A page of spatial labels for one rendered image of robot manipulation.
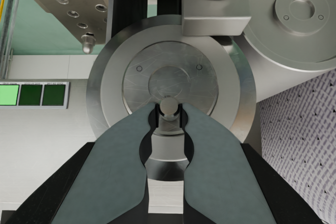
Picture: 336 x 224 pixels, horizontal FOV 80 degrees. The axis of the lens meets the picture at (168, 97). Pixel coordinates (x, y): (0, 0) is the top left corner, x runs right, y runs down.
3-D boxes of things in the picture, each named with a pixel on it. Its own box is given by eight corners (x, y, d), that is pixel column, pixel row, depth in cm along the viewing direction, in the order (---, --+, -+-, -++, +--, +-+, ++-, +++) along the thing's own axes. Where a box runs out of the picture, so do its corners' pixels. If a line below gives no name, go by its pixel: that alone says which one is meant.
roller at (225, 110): (230, 18, 18) (251, 155, 15) (197, 89, 43) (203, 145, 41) (99, 29, 18) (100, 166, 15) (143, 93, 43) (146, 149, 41)
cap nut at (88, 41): (92, 34, 52) (91, 50, 51) (98, 41, 56) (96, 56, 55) (78, 34, 52) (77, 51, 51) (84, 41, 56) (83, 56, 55)
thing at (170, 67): (215, 38, 16) (221, 133, 15) (211, 48, 18) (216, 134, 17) (122, 40, 16) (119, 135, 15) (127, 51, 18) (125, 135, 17)
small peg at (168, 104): (155, 114, 12) (160, 92, 13) (158, 119, 15) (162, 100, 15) (177, 120, 12) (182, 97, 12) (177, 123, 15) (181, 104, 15)
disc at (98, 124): (243, 7, 19) (270, 175, 16) (242, 10, 19) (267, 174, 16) (86, 20, 19) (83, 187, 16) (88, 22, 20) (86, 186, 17)
